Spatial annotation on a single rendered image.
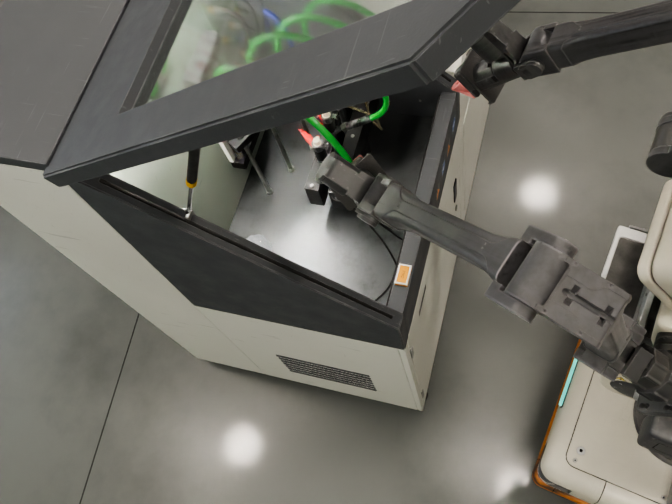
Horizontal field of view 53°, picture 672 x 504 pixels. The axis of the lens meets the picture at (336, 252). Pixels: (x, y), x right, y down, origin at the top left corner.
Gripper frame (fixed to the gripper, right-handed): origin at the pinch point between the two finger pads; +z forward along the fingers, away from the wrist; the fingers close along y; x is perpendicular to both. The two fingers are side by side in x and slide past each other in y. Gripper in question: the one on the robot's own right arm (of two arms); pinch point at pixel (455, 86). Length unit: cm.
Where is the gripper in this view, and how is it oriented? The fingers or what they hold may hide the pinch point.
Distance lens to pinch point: 149.2
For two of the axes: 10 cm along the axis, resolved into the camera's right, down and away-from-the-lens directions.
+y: -7.4, -5.6, -3.7
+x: -4.9, 8.3, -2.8
